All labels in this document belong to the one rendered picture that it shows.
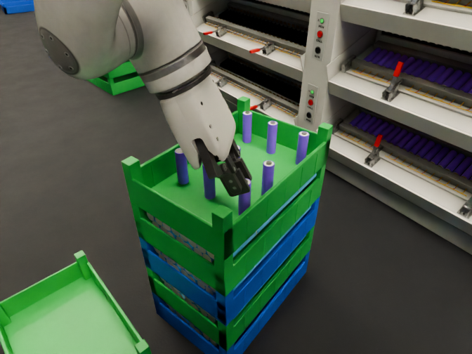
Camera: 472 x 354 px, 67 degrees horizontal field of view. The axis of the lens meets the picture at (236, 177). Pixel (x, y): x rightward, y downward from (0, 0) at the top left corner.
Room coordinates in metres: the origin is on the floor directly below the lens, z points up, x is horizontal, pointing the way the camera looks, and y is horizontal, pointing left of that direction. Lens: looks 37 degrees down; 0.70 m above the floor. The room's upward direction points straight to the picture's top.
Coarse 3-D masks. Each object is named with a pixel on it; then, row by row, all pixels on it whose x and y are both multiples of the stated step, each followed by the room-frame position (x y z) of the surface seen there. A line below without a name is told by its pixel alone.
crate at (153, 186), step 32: (256, 128) 0.64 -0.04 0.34; (288, 128) 0.60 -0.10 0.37; (320, 128) 0.54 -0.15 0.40; (128, 160) 0.44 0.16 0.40; (160, 160) 0.49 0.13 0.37; (256, 160) 0.55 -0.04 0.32; (288, 160) 0.55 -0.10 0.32; (320, 160) 0.52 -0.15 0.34; (160, 192) 0.46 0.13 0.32; (192, 192) 0.46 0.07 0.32; (224, 192) 0.46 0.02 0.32; (256, 192) 0.46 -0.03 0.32; (288, 192) 0.44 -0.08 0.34; (192, 224) 0.35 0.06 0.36; (224, 224) 0.31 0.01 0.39; (256, 224) 0.37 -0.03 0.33; (224, 256) 0.31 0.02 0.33
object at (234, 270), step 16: (320, 176) 0.53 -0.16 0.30; (304, 192) 0.49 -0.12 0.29; (320, 192) 0.55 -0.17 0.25; (288, 208) 0.45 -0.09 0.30; (304, 208) 0.49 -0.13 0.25; (144, 224) 0.42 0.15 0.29; (272, 224) 0.41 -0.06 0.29; (288, 224) 0.45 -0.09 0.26; (160, 240) 0.40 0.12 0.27; (176, 240) 0.38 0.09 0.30; (256, 240) 0.38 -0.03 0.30; (272, 240) 0.41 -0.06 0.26; (176, 256) 0.38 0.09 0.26; (192, 256) 0.35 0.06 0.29; (240, 256) 0.34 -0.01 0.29; (256, 256) 0.37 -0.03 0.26; (192, 272) 0.35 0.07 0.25; (208, 272) 0.33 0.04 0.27; (224, 272) 0.31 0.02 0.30; (240, 272) 0.34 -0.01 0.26; (224, 288) 0.31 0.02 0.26
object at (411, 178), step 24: (336, 120) 1.01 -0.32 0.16; (360, 120) 0.99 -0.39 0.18; (384, 120) 0.97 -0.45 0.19; (336, 144) 0.94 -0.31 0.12; (360, 144) 0.92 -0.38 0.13; (384, 144) 0.87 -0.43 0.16; (408, 144) 0.85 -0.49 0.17; (432, 144) 0.84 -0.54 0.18; (360, 168) 0.84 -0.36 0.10; (384, 168) 0.81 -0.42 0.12; (408, 168) 0.79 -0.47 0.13; (432, 168) 0.75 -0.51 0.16; (456, 168) 0.76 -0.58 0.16; (408, 192) 0.72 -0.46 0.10; (432, 192) 0.70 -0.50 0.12; (456, 192) 0.68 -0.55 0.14; (456, 216) 0.63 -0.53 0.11
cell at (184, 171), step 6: (180, 150) 0.48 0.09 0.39; (180, 156) 0.47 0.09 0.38; (180, 162) 0.47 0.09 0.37; (186, 162) 0.48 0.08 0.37; (180, 168) 0.47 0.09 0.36; (186, 168) 0.48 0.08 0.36; (180, 174) 0.47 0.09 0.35; (186, 174) 0.48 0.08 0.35; (180, 180) 0.48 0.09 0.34; (186, 180) 0.48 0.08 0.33
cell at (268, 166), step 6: (264, 162) 0.45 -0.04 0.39; (270, 162) 0.45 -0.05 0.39; (264, 168) 0.44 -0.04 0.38; (270, 168) 0.44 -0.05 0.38; (264, 174) 0.44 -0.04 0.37; (270, 174) 0.44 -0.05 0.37; (264, 180) 0.44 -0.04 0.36; (270, 180) 0.44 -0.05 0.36; (264, 186) 0.44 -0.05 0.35; (270, 186) 0.44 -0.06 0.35; (264, 192) 0.44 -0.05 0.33
